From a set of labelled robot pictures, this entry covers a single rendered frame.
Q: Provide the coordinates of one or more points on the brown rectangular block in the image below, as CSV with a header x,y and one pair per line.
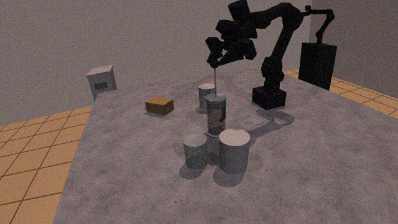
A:
x,y
159,105

